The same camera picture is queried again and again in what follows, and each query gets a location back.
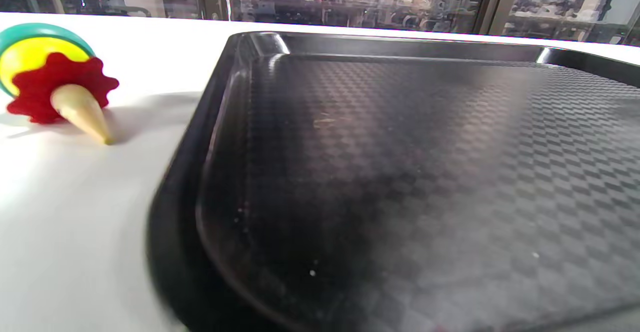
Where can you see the black plastic tray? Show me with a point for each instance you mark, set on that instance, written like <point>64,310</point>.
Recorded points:
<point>400,172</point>

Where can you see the red yellow teal small top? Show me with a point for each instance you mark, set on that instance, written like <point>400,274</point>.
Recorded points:
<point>55,86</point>

